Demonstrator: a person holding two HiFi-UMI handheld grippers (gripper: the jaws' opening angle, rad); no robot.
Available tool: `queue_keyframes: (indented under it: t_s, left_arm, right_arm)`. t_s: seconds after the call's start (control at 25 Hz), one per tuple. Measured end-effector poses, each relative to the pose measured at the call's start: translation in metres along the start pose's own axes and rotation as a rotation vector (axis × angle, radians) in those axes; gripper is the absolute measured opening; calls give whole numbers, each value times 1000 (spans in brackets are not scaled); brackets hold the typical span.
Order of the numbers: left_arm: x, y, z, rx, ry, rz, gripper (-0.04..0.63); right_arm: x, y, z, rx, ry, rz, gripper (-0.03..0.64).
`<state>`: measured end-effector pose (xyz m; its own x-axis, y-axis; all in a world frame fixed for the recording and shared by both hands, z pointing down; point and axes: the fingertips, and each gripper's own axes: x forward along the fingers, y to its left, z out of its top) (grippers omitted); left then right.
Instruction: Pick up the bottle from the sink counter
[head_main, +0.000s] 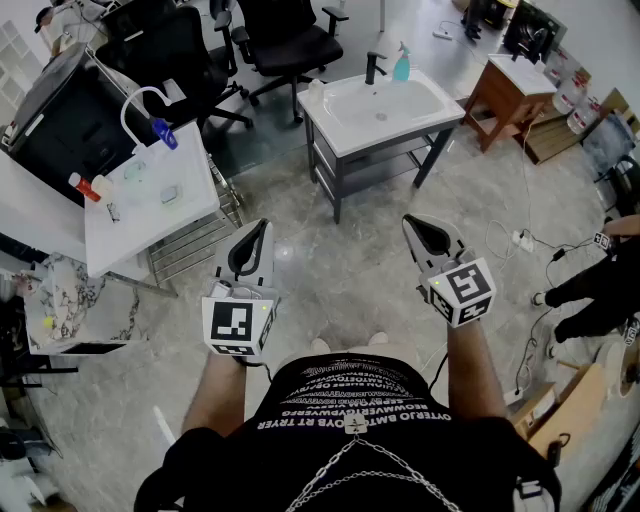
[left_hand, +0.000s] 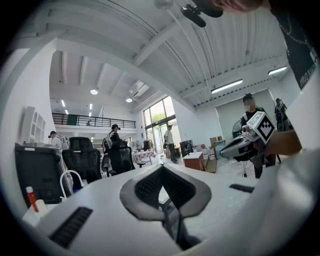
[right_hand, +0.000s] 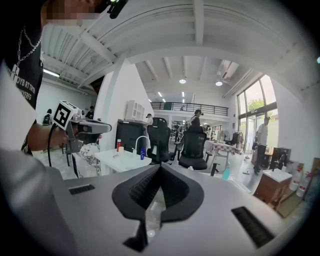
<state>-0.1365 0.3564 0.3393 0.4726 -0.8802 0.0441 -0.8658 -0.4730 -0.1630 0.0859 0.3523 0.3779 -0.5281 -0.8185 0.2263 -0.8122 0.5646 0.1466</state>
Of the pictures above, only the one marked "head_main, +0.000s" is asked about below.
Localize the clear water jug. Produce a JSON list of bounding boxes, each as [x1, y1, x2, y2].
[[567, 97, 602, 136], [552, 77, 587, 116]]

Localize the person's right forearm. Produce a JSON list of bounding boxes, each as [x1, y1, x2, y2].
[[446, 317, 509, 422]]

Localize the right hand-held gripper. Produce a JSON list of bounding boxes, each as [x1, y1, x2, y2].
[[402, 214, 497, 329]]

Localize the marble table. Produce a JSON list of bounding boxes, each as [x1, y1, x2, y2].
[[22, 252, 147, 357]]

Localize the metal rack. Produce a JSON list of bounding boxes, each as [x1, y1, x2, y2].
[[146, 154, 246, 287]]

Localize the wooden washstand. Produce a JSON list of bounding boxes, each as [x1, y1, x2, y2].
[[463, 52, 559, 154]]

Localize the teal spray bottle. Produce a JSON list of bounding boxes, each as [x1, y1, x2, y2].
[[392, 41, 413, 82]]

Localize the white curved faucet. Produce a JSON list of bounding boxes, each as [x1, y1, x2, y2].
[[119, 86, 174, 151]]

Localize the white washbasin unit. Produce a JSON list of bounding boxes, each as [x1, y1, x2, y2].
[[83, 122, 222, 279]]

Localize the black sink faucet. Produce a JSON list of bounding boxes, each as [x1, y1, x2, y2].
[[364, 51, 389, 86]]

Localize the dark washing machine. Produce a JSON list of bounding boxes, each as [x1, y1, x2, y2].
[[503, 0, 569, 64]]

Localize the black office chair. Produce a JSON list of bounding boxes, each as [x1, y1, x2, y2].
[[231, 0, 350, 124], [94, 0, 255, 132]]

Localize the wooden crate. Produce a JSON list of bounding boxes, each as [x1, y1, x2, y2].
[[524, 109, 601, 166]]

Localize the person's black printed t-shirt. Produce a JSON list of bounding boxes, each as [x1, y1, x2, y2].
[[133, 352, 564, 512]]

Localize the red capped white bottle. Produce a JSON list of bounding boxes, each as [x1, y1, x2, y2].
[[68, 172, 103, 203]]

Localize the silver chain necklace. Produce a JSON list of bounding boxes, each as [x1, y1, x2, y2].
[[284, 433, 464, 512]]

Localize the white table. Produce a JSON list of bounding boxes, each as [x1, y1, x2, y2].
[[0, 149, 89, 262]]

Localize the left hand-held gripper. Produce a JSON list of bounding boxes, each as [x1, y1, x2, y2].
[[201, 218, 281, 369]]

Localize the black stool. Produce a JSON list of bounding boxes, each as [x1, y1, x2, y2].
[[594, 154, 640, 217]]

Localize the person's light shorts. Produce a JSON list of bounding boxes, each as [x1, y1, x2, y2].
[[319, 341, 421, 362]]

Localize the black chair far left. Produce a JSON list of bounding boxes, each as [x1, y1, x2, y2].
[[7, 44, 166, 207]]

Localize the person's left forearm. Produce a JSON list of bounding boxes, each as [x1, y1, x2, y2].
[[182, 349, 251, 437]]

